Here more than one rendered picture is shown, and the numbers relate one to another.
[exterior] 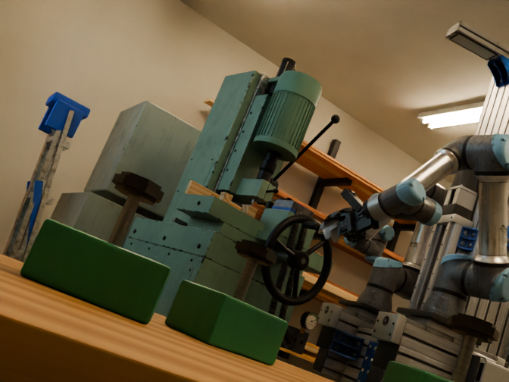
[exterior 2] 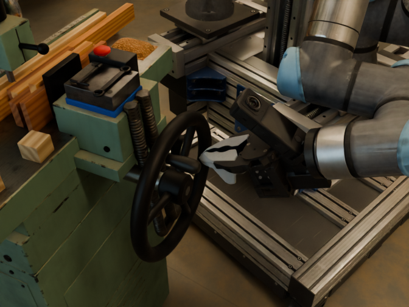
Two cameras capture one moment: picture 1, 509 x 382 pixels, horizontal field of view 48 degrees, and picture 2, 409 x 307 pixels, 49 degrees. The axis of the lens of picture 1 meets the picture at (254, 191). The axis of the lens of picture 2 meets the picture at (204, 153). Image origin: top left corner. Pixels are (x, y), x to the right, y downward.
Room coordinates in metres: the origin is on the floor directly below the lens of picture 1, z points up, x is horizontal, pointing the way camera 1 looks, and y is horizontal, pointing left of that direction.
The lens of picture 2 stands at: (1.28, 0.04, 1.41)
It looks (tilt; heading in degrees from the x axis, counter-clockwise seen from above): 41 degrees down; 330
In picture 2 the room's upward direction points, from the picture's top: straight up
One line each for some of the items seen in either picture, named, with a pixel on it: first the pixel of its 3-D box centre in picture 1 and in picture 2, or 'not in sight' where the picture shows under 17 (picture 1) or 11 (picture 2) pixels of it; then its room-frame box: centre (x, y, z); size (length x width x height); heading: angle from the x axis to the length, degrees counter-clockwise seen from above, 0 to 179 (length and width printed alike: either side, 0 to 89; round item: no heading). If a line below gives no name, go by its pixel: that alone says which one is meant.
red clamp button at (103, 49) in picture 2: not in sight; (101, 50); (1.99, -0.17, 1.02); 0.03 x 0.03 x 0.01
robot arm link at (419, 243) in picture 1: (420, 239); not in sight; (2.49, -0.77, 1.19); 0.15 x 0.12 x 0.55; 116
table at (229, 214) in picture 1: (266, 238); (76, 120); (2.02, -0.10, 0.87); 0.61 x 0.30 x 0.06; 125
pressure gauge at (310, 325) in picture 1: (307, 322); (179, 149); (2.07, -0.35, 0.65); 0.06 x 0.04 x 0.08; 125
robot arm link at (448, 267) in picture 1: (457, 274); (363, 8); (1.94, -0.76, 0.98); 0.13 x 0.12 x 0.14; 35
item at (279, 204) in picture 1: (295, 210); (107, 77); (1.95, -0.16, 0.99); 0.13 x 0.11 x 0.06; 125
